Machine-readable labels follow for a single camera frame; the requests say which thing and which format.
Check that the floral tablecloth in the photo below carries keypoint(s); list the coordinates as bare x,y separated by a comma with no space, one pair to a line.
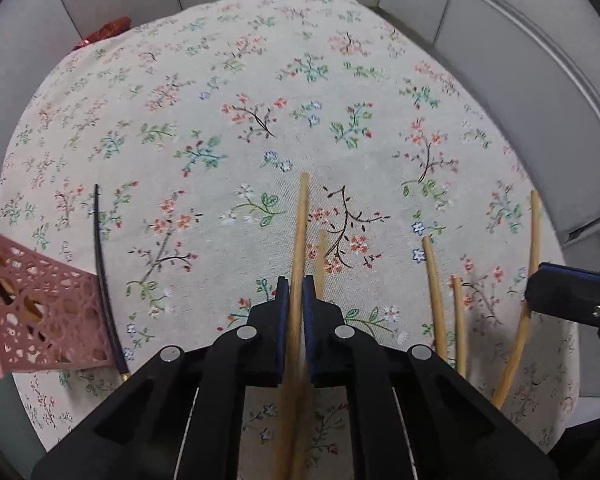
300,85

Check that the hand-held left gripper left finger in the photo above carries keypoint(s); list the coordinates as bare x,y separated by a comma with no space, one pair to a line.
281,330

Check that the trash bin with red bag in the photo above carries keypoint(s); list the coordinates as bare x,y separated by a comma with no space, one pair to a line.
107,30

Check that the black chopstick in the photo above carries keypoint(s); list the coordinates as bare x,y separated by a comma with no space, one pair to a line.
100,260

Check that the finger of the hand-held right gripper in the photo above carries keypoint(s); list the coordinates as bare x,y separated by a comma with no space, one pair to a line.
565,295

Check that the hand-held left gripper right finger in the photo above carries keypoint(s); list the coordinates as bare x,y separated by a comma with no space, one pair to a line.
310,330

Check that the pink perforated utensil holder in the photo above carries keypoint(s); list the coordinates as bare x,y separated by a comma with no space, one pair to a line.
55,320

